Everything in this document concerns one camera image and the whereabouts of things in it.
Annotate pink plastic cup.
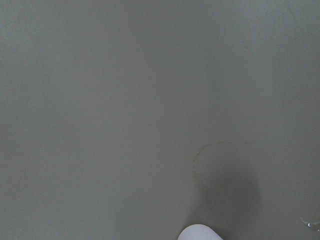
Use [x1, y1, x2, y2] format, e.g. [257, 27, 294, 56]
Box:
[177, 224, 223, 240]

